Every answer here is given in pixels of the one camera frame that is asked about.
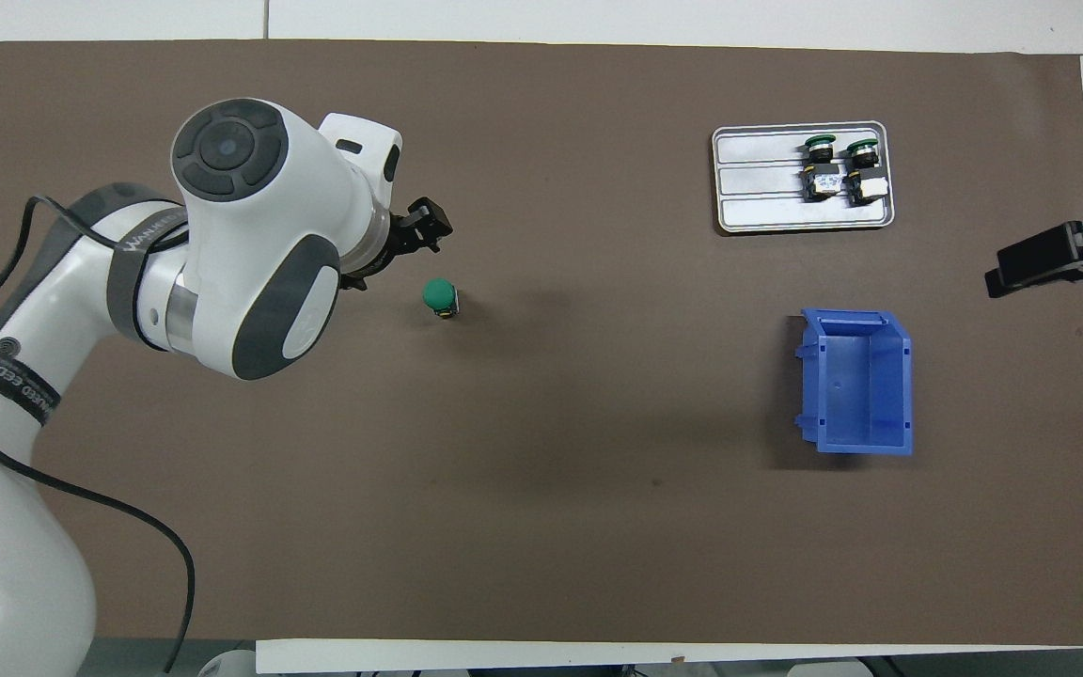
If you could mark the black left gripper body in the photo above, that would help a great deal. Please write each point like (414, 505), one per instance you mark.
(393, 246)

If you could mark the green push button switch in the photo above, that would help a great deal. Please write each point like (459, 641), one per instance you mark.
(866, 179)
(439, 294)
(824, 179)

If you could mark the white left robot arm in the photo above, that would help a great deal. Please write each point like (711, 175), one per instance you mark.
(250, 235)

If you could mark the blue plastic storage bin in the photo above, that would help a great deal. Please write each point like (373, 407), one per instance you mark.
(856, 385)

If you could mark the brown table mat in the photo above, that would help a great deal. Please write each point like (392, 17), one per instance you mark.
(598, 423)

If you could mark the grey metal tray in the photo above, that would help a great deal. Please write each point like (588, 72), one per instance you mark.
(758, 188)

